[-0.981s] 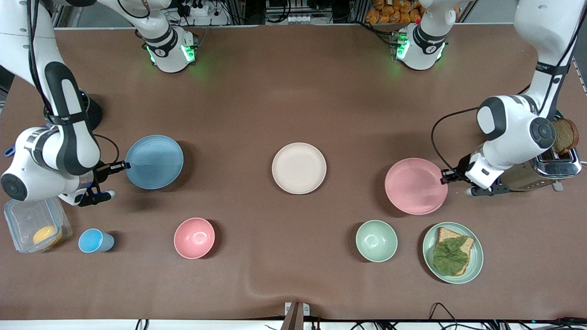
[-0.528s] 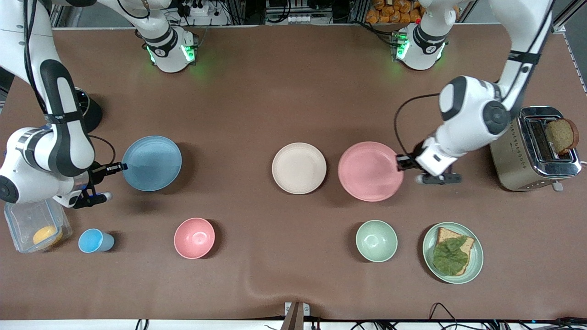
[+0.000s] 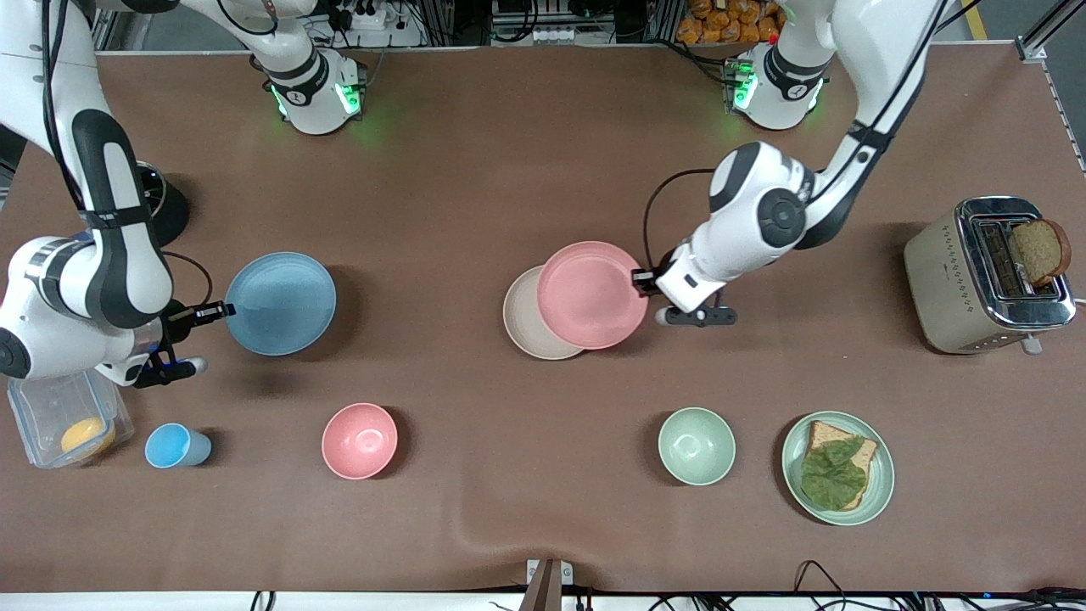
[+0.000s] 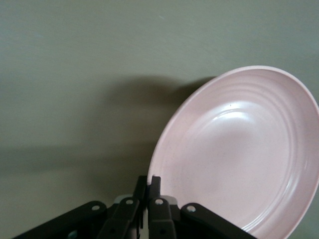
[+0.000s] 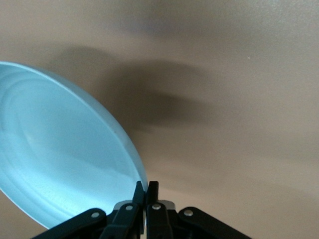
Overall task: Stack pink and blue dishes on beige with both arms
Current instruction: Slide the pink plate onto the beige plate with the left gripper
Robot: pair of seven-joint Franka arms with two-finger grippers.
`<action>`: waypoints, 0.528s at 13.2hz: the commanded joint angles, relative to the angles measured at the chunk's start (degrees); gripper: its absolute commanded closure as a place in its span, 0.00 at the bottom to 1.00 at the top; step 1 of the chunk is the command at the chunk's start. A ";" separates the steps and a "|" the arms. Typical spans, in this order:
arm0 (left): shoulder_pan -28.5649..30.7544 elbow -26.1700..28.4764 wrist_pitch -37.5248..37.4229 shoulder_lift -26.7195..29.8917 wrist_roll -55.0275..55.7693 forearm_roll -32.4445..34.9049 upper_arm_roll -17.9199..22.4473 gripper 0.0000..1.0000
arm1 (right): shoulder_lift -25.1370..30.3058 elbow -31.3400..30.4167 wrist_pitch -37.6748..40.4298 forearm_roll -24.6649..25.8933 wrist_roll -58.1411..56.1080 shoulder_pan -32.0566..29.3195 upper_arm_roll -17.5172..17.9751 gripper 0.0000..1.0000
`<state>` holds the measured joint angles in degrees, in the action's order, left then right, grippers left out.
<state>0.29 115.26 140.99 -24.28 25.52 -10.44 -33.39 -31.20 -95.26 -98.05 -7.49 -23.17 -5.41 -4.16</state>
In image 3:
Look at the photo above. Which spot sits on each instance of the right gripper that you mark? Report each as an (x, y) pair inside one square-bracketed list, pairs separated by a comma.
[(181, 316)]

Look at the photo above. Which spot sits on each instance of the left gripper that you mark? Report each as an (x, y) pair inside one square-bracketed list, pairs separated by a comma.
[(646, 280)]

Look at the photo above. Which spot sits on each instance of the pink plate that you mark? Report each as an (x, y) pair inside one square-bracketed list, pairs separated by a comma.
[(592, 295)]

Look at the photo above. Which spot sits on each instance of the blue plate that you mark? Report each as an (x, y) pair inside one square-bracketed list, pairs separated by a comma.
[(280, 304)]

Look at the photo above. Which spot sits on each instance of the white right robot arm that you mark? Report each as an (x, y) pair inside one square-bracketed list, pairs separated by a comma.
[(110, 255)]

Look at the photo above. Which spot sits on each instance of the light blue cup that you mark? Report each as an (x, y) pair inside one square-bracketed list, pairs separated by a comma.
[(170, 446)]

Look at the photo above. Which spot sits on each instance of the beige plate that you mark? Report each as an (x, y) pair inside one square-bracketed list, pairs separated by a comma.
[(522, 318)]

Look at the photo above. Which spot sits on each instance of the glass lid blue knob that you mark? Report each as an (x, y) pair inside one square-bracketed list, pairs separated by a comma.
[(151, 182)]

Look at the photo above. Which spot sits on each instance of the yellow round sponge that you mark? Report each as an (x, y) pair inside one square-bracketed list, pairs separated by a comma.
[(86, 437)]

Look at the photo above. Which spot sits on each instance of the clear container blue seal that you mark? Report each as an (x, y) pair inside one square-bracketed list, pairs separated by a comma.
[(51, 407)]

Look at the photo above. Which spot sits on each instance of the green bowl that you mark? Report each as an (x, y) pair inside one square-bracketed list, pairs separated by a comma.
[(696, 446)]

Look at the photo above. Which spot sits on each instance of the pink bowl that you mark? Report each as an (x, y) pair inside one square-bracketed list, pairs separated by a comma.
[(360, 441)]

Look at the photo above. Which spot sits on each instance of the bread slice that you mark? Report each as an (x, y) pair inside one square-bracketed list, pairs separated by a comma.
[(827, 434)]

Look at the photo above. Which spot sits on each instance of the white power strip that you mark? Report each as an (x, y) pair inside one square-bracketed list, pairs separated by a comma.
[(562, 35), (365, 17)]

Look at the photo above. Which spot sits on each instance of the green lettuce leaf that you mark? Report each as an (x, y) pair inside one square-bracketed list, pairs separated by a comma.
[(831, 479)]

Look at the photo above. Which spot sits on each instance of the bag of orange buns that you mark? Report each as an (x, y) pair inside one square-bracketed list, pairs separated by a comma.
[(730, 21)]

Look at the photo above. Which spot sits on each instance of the beige chrome toaster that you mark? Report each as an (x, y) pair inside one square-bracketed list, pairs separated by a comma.
[(946, 288)]

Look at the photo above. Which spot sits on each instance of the green plate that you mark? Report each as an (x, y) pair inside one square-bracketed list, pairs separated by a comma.
[(882, 475)]

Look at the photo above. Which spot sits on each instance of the brown toast slice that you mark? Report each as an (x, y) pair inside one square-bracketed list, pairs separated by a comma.
[(1039, 250)]

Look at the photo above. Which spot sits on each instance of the metal mounting bracket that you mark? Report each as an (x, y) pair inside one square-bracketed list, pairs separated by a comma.
[(547, 585)]

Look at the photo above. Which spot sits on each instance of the aluminium frame profile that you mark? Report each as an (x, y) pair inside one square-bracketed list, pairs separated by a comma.
[(1039, 38)]

